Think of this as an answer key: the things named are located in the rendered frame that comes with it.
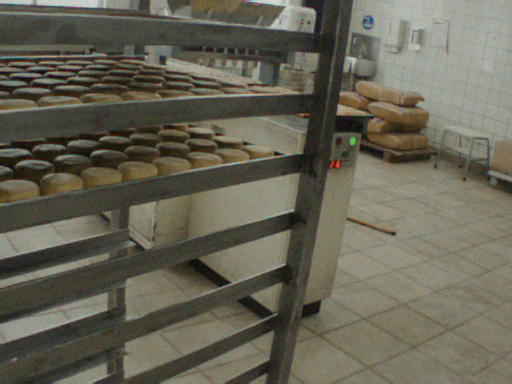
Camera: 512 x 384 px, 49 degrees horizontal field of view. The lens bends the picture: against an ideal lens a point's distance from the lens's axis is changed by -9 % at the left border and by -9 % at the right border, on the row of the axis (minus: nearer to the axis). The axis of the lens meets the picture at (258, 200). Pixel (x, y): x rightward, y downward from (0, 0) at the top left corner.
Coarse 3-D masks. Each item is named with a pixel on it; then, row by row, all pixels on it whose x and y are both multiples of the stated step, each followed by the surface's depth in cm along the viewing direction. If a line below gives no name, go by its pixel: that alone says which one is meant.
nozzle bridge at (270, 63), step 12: (144, 48) 276; (156, 48) 267; (168, 48) 258; (180, 48) 259; (192, 48) 272; (156, 60) 268; (252, 60) 289; (264, 60) 294; (276, 60) 298; (288, 60) 298; (264, 72) 314; (276, 72) 310; (276, 84) 312
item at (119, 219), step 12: (132, 0) 109; (144, 0) 109; (132, 48) 111; (120, 216) 122; (120, 228) 123; (120, 252) 125; (120, 288) 127; (108, 300) 129; (120, 300) 128; (120, 360) 134; (108, 372) 135
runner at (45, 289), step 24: (288, 216) 92; (192, 240) 76; (216, 240) 80; (240, 240) 84; (96, 264) 65; (120, 264) 68; (144, 264) 71; (168, 264) 74; (0, 288) 56; (24, 288) 58; (48, 288) 60; (72, 288) 63; (0, 312) 56
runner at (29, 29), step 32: (0, 32) 48; (32, 32) 50; (64, 32) 53; (96, 32) 56; (128, 32) 59; (160, 32) 62; (192, 32) 65; (224, 32) 69; (256, 32) 74; (288, 32) 78
